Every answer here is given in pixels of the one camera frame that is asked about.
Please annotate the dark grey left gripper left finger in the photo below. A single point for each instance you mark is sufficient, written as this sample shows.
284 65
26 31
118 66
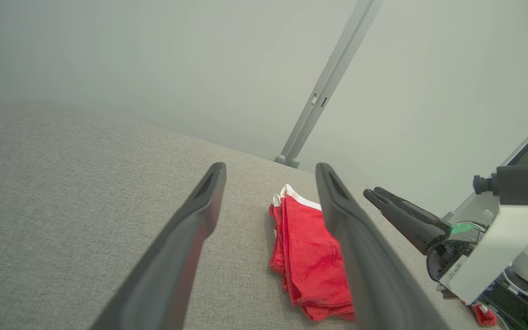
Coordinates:
172 256

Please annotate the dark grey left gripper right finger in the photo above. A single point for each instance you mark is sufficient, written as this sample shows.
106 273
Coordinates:
374 284

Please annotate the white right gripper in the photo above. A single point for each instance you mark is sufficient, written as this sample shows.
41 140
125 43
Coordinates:
493 256

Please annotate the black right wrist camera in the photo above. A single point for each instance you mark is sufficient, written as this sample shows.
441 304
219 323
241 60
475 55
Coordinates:
516 185

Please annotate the grey double partition post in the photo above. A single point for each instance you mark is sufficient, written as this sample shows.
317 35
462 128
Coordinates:
332 78

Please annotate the red shorts white trim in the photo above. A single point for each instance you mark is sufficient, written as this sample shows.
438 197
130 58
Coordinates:
310 256

